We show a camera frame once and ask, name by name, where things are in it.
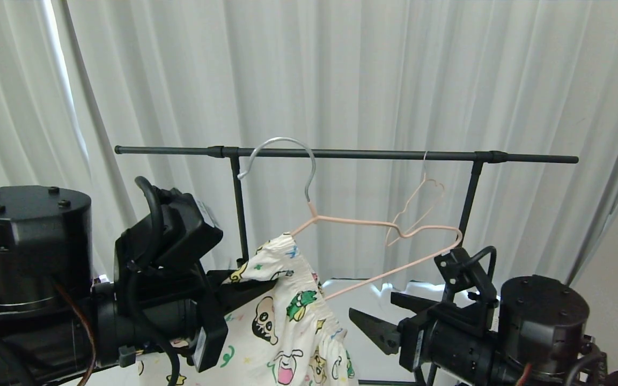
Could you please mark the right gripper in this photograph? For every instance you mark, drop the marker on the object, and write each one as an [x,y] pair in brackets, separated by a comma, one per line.
[448,343]

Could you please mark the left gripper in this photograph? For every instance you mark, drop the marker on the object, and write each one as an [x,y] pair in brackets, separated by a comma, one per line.
[153,327]

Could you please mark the cream printed garment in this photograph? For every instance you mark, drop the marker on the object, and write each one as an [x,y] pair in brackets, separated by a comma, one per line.
[277,332]

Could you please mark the pink clothes hanger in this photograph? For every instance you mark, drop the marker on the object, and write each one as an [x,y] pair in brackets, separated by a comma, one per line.
[425,166]
[315,216]

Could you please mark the black clothes rack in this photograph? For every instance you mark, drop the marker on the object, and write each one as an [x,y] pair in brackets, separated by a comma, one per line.
[368,154]

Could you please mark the white curtain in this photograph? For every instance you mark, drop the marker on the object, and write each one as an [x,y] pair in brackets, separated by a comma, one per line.
[314,64]

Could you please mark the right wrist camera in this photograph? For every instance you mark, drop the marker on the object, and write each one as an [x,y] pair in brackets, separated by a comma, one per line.
[464,273]

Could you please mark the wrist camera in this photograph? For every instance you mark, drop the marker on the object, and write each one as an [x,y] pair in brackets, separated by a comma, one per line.
[464,273]
[185,230]

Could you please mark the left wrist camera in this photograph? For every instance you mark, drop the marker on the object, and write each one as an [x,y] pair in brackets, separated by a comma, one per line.
[185,230]

